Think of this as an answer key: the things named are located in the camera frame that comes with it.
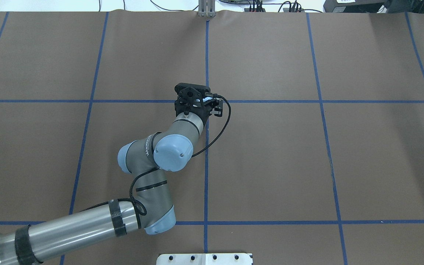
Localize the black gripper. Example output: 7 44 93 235
174 98 223 127

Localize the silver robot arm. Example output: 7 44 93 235
0 96 226 265

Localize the aluminium frame post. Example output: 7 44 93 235
197 0 216 18

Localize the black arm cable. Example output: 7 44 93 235
129 94 232 217

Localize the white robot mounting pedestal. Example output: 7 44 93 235
155 253 254 265

